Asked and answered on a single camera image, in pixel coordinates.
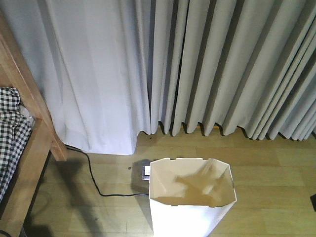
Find wooden bed frame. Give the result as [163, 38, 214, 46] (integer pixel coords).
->
[0, 15, 68, 237]

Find black white checkered bedding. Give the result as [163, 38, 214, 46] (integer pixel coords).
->
[0, 87, 32, 199]

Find light grey curtain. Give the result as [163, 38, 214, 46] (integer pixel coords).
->
[0, 0, 316, 155]

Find black power cable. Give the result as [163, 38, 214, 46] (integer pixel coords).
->
[65, 145, 150, 198]

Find white paper trash bin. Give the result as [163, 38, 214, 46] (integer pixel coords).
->
[149, 158, 237, 237]

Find floor power outlet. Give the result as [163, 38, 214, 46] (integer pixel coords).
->
[142, 165, 151, 181]

